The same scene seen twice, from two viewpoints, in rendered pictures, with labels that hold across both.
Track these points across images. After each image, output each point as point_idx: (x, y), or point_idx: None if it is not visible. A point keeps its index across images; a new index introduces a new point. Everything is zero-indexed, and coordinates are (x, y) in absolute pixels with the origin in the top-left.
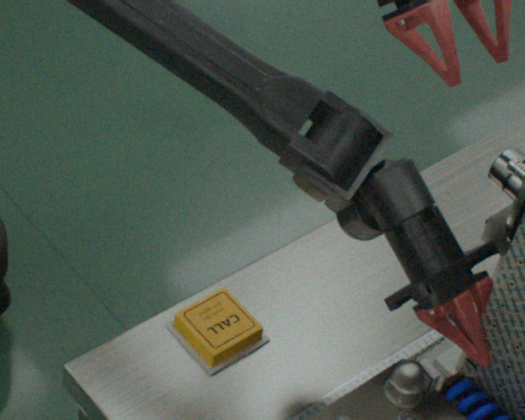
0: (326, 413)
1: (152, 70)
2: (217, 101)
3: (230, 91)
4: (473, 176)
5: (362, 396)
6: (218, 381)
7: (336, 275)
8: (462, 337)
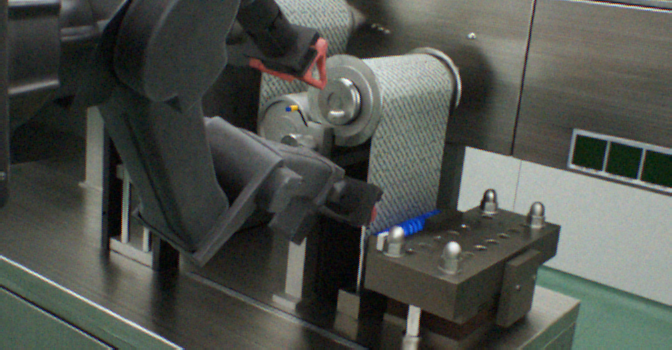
0: (427, 271)
1: None
2: (305, 190)
3: (320, 165)
4: (108, 292)
5: (406, 262)
6: None
7: (232, 341)
8: None
